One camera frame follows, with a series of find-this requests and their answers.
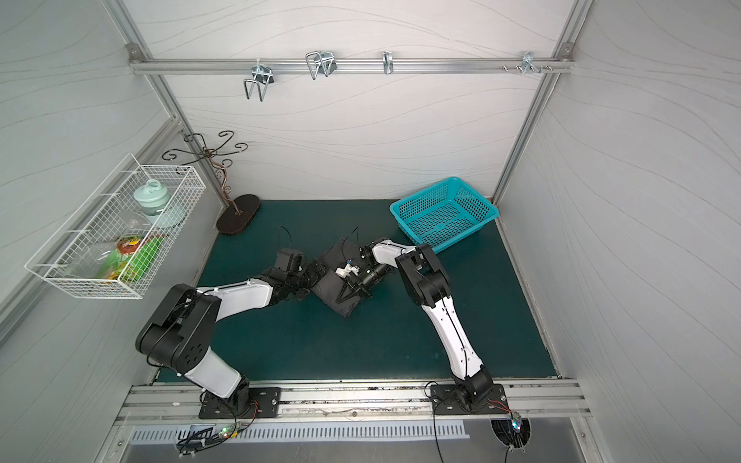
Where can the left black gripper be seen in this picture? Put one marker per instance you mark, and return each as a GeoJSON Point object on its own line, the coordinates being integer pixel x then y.
{"type": "Point", "coordinates": [313, 273]}

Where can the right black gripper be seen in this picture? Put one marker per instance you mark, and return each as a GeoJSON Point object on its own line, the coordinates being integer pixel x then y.
{"type": "Point", "coordinates": [359, 283]}

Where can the dark grey long pants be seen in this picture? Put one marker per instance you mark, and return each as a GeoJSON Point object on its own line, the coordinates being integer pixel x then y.
{"type": "Point", "coordinates": [329, 285]}

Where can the teal plastic basket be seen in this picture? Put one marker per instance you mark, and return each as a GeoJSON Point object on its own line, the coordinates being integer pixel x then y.
{"type": "Point", "coordinates": [443, 214]}

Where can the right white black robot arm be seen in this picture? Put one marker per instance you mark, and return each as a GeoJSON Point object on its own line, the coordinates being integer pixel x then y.
{"type": "Point", "coordinates": [427, 284]}

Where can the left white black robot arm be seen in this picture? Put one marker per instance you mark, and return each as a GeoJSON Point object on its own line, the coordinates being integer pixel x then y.
{"type": "Point", "coordinates": [178, 334]}

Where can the green table mat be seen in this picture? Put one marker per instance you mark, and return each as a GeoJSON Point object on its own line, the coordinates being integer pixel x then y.
{"type": "Point", "coordinates": [387, 335]}

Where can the ornate metal hook stand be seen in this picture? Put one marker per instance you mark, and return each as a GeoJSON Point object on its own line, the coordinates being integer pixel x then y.
{"type": "Point", "coordinates": [240, 210]}

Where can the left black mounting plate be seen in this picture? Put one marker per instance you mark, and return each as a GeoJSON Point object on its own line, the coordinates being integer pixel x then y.
{"type": "Point", "coordinates": [245, 403]}

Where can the black mounting plate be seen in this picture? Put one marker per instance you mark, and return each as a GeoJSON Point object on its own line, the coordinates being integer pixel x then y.
{"type": "Point", "coordinates": [447, 400]}
{"type": "Point", "coordinates": [245, 403]}

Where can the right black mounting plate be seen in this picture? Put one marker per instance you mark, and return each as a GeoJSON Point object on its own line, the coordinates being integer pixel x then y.
{"type": "Point", "coordinates": [447, 400]}

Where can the colourful snack packet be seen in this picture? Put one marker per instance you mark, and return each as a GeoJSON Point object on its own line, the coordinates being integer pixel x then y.
{"type": "Point", "coordinates": [130, 259]}

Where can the pale green lidded jar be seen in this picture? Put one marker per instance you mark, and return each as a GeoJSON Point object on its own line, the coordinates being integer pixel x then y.
{"type": "Point", "coordinates": [152, 197]}

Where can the clear plastic bag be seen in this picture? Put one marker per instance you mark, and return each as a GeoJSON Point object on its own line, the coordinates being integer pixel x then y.
{"type": "Point", "coordinates": [87, 259]}

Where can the right circuit board in hole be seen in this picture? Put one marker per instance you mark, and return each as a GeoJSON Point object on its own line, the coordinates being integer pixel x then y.
{"type": "Point", "coordinates": [514, 432]}

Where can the small metal clip hook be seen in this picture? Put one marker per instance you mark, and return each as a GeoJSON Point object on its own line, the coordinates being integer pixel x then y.
{"type": "Point", "coordinates": [388, 62]}

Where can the metal double hook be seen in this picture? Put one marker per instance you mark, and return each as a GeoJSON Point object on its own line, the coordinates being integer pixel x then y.
{"type": "Point", "coordinates": [257, 85]}

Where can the metal loop hook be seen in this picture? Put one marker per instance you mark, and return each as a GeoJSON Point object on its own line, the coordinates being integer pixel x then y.
{"type": "Point", "coordinates": [320, 62]}

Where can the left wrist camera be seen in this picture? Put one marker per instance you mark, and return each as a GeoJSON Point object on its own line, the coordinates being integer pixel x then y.
{"type": "Point", "coordinates": [289, 261]}

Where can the white slotted cable duct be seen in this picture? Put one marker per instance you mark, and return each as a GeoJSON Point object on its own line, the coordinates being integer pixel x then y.
{"type": "Point", "coordinates": [305, 432]}

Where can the left circuit board with wires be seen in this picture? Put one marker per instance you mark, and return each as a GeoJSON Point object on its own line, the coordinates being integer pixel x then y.
{"type": "Point", "coordinates": [207, 438]}

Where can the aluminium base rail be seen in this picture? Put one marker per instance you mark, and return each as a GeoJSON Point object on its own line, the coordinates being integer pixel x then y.
{"type": "Point", "coordinates": [353, 400]}

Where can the white wire wall basket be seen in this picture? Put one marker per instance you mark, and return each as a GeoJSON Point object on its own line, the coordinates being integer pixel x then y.
{"type": "Point", "coordinates": [95, 220]}

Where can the metal bracket hook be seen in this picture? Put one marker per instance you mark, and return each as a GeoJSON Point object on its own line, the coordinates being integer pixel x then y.
{"type": "Point", "coordinates": [527, 65]}

